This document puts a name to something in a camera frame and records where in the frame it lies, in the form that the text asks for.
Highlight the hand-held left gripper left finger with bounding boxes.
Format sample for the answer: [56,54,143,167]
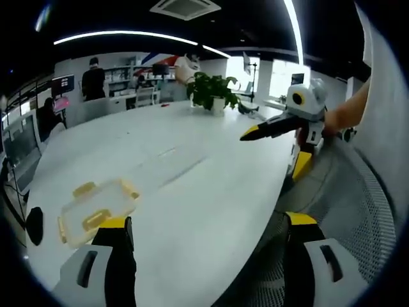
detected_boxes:
[50,216,139,307]

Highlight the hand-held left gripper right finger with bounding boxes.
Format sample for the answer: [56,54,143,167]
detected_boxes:
[283,210,370,307]

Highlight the clear plastic box yellow buckles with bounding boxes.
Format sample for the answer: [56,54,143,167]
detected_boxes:
[57,178,141,249]

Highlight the person's right hand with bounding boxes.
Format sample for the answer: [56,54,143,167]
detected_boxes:
[323,106,354,137]

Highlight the dark object on table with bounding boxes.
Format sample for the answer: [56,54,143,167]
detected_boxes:
[237,101,266,121]

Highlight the black tripod stand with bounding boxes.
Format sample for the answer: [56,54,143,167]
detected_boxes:
[242,51,260,104]

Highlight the grey mesh office chair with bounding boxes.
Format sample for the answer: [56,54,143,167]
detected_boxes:
[210,137,397,307]

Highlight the small black object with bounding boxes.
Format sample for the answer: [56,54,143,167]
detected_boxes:
[25,207,44,246]

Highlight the potted green plant white pot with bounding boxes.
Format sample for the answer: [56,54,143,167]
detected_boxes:
[186,72,241,116]

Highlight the long ceiling light strip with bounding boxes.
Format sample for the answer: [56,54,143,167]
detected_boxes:
[282,0,305,67]
[53,30,199,47]

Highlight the short ceiling light strip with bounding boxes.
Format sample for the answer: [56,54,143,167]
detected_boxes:
[202,45,232,59]

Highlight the black computer monitor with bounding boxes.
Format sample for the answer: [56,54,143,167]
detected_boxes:
[151,63,170,77]

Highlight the white office chair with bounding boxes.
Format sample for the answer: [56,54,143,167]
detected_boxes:
[135,86,158,108]

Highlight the glass desk partition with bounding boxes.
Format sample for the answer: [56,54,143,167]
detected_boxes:
[0,112,43,193]

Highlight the ceiling air conditioner vent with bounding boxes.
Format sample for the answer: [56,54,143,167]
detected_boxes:
[149,0,222,21]

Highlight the white storage shelf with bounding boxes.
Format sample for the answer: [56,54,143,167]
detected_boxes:
[104,63,154,97]

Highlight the grey chair backrest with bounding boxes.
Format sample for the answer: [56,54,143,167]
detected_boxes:
[75,97,112,125]

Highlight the black cable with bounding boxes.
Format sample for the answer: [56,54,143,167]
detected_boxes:
[4,159,30,226]

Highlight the dark wall monitor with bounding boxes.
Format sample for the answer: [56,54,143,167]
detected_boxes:
[52,74,75,97]

